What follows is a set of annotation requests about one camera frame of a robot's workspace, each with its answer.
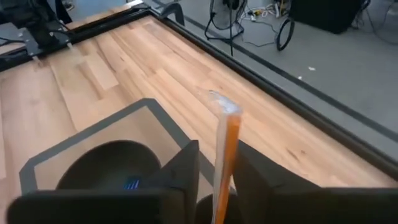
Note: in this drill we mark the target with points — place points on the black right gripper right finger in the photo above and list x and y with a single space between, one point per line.
295 205

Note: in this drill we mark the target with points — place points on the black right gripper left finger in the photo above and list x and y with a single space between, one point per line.
124 207

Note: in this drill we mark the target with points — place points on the iridescent blue-purple fork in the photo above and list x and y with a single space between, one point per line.
132 183

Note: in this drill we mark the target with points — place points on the orange straw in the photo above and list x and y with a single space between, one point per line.
228 155

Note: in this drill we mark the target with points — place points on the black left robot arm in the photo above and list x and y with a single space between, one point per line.
34 25

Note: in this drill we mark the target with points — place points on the dark round bowl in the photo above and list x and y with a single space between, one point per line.
105 165

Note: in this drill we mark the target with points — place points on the black floor box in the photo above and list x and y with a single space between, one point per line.
326 14

